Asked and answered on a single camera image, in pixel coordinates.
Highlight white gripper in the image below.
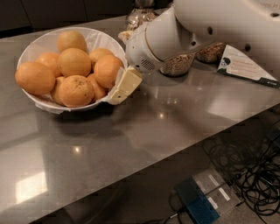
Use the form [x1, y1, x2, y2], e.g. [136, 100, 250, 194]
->
[106, 6, 214, 105]

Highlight orange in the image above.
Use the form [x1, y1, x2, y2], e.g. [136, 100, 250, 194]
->
[57, 31, 88, 53]
[15, 61, 56, 95]
[94, 54, 124, 88]
[58, 48, 92, 77]
[88, 47, 113, 67]
[35, 52, 61, 77]
[59, 75, 95, 108]

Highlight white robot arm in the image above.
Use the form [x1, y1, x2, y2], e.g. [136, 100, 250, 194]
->
[108, 0, 280, 105]

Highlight white bowl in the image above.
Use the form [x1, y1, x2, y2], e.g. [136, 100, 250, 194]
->
[17, 27, 128, 114]

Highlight orange low front right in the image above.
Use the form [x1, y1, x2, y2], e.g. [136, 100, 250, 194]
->
[87, 73, 108, 102]

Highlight orange low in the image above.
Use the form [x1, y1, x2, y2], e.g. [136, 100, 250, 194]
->
[50, 76, 64, 106]
[87, 73, 108, 102]

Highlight left glass cereal jar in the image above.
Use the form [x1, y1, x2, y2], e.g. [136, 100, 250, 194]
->
[126, 0, 158, 31]

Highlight glass cereal jar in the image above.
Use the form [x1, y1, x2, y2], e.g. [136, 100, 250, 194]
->
[196, 43, 226, 63]
[126, 0, 158, 31]
[159, 53, 195, 77]

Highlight front glass cereal jar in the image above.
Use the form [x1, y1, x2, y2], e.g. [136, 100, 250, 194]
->
[159, 53, 195, 77]

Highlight orange low front left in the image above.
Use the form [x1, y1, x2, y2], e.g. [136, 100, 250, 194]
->
[50, 76, 64, 106]

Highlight right glass cereal jar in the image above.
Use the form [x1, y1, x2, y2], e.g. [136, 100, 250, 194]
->
[196, 43, 226, 63]

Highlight allergens information sign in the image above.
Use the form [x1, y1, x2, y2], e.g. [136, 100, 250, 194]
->
[217, 45, 280, 88]

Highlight blue box on floor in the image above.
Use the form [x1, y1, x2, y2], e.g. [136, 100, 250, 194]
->
[175, 178, 220, 224]

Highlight black cable tangle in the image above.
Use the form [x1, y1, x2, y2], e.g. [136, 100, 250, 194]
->
[202, 119, 280, 218]

